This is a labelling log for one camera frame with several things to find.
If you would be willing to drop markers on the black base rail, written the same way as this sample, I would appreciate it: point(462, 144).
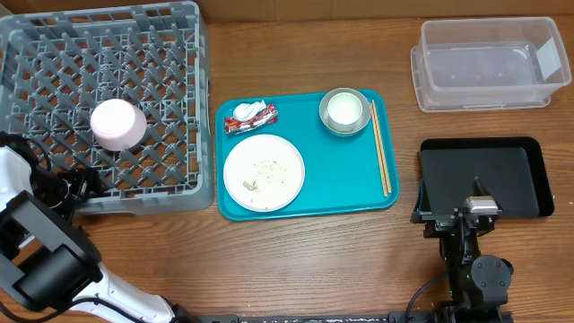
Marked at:
point(390, 317)

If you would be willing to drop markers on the teal plastic serving tray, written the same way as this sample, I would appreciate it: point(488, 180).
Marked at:
point(341, 173)

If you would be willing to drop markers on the wooden chopstick outer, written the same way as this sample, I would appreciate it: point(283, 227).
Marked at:
point(383, 148)

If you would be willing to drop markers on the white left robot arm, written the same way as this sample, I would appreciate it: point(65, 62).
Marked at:
point(46, 262)

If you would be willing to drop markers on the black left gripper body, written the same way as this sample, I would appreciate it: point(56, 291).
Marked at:
point(72, 188)

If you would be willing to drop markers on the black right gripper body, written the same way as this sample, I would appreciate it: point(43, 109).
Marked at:
point(451, 216)

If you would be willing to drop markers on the black rectangular tray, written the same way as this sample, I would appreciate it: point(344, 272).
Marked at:
point(511, 168)

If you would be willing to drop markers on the pink cup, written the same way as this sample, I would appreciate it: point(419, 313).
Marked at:
point(117, 125)

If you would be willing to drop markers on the wooden chopstick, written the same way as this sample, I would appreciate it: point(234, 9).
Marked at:
point(383, 148)
point(379, 148)

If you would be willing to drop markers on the grey plastic dishwasher rack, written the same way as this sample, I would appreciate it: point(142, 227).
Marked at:
point(122, 91)

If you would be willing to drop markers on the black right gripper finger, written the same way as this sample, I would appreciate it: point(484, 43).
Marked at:
point(479, 188)
point(422, 205)

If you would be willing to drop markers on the grey ceramic bowl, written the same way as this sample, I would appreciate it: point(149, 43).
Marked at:
point(365, 116)

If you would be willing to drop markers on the white cup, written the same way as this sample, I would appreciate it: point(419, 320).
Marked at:
point(343, 112)

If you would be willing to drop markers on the wooden chopstick inner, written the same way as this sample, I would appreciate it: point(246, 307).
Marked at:
point(379, 148)

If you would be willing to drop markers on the white round plate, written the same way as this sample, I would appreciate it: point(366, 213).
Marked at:
point(263, 173)

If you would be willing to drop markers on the red snack wrapper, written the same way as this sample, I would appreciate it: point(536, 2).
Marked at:
point(268, 115)

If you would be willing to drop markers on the crumpled white tissue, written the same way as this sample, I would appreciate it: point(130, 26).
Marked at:
point(246, 111)

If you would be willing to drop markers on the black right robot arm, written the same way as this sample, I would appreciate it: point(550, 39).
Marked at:
point(478, 283)

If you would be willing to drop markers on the clear plastic storage bin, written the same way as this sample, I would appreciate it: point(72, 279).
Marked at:
point(488, 64)

